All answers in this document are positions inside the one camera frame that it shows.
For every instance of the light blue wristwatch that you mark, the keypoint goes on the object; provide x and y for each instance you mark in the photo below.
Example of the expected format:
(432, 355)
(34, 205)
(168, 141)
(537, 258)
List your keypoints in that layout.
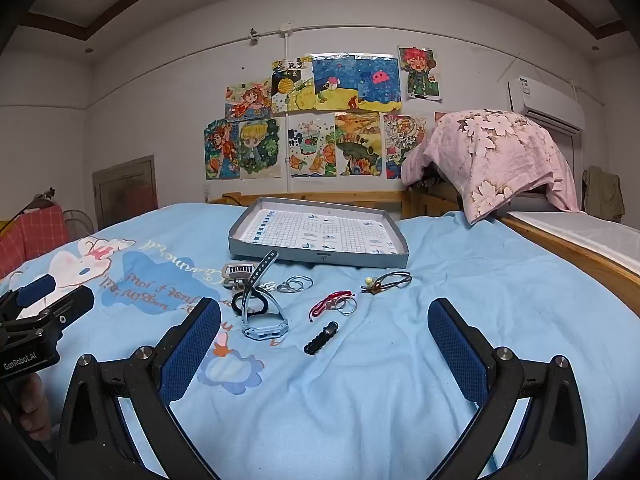
(260, 327)

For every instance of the light blue printed bed sheet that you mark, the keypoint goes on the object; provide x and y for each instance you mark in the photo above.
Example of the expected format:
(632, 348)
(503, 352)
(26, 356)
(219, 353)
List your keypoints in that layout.
(400, 360)

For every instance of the thin silver bangle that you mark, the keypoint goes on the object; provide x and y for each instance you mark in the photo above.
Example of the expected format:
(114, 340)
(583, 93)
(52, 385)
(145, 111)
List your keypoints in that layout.
(348, 305)

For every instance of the olive hanging jacket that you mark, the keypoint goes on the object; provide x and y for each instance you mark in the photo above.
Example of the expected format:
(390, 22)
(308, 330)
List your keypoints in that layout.
(602, 192)

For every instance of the white mattress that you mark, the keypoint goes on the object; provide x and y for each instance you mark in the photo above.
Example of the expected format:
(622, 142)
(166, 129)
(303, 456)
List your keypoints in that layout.
(585, 232)

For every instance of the small wooden door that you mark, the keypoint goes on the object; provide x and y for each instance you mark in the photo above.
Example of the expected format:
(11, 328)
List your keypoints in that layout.
(125, 190)

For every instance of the white wall conduit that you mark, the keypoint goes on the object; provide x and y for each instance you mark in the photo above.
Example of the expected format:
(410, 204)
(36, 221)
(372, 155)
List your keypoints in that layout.
(286, 40)

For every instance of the standing fan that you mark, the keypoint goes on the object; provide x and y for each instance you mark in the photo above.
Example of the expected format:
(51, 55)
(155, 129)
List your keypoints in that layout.
(80, 222)

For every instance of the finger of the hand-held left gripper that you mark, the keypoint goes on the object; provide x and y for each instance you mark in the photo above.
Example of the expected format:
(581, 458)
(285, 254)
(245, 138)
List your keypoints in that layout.
(35, 289)
(72, 305)

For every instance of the pink floral blanket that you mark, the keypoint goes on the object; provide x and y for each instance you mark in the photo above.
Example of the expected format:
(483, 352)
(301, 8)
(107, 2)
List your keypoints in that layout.
(490, 155)

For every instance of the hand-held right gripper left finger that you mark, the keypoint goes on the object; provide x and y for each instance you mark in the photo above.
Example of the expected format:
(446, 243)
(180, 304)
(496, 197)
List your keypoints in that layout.
(190, 355)

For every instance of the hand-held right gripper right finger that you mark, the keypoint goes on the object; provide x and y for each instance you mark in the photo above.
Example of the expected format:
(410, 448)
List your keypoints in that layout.
(457, 355)

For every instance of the silver key rings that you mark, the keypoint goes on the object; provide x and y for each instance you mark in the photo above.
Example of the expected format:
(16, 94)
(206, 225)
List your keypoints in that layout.
(295, 284)

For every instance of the white air conditioner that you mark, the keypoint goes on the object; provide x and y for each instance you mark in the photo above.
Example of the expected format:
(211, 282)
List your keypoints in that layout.
(545, 102)

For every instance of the red plaid cloth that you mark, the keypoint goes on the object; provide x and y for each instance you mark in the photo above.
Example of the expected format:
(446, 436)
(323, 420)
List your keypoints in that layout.
(30, 240)

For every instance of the person's left hand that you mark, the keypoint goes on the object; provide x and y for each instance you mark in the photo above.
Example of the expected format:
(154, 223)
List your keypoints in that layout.
(35, 405)

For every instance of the group of wall drawings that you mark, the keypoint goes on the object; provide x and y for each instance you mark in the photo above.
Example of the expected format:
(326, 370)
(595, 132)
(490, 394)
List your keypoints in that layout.
(320, 125)

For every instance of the wooden bed frame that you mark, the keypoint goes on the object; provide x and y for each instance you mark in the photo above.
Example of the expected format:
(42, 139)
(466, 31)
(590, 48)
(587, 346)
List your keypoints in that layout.
(575, 252)

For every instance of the grey cardboard tray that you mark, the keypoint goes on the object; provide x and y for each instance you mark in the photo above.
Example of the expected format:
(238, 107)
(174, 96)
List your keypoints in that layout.
(320, 232)

